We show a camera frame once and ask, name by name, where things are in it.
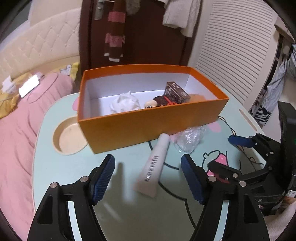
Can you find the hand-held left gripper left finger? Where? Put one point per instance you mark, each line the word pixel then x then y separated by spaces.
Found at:
pixel 104 178

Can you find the lit smartphone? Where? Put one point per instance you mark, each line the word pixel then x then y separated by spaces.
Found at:
pixel 29 86

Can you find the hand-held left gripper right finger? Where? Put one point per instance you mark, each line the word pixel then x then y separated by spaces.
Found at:
pixel 193 178

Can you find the hanging grey clothes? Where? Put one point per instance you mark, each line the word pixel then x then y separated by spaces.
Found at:
pixel 279 74

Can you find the zebra-print cloth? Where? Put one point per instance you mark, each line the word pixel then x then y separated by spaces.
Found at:
pixel 261 113

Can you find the white cosmetic tube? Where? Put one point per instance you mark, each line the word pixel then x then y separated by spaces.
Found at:
pixel 152 166

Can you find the beige round cup holder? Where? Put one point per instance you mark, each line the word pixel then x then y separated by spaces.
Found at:
pixel 69 136

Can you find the brown card box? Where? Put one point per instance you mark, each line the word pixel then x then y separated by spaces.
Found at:
pixel 177 92

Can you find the white louvered panel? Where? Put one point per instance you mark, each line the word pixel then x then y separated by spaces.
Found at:
pixel 231 51

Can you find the cream tufted headboard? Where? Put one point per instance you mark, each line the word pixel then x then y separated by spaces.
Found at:
pixel 41 41

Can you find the orange cardboard box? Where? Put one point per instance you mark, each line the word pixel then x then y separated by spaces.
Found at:
pixel 150 125

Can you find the dark wooden door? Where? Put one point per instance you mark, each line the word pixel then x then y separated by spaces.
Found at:
pixel 148 46

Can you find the grey fur collar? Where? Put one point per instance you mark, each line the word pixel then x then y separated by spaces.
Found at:
pixel 133 5

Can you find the pink blanket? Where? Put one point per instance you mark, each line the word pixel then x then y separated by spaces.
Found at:
pixel 18 150

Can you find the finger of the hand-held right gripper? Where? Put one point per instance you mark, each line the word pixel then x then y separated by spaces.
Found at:
pixel 240 141
pixel 224 172

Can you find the white knit sweater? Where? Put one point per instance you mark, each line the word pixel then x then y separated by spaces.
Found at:
pixel 180 16

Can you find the white tissue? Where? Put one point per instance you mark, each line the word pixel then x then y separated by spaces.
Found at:
pixel 124 104

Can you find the white charger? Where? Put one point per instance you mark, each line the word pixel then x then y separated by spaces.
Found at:
pixel 8 84

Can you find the tan burger plush toy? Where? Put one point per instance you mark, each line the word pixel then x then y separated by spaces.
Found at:
pixel 197 97

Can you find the clear plastic wrap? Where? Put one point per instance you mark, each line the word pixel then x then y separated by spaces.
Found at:
pixel 189 139

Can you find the yellow cartoon-print pillow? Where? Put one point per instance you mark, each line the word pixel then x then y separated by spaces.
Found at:
pixel 69 69

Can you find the maroon pink striped scarf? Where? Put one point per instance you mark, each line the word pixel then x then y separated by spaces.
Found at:
pixel 114 34

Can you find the dark red toy box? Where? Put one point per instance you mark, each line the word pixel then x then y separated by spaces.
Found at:
pixel 161 100

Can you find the mint cartoon-print desktop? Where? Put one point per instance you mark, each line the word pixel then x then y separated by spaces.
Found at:
pixel 120 213

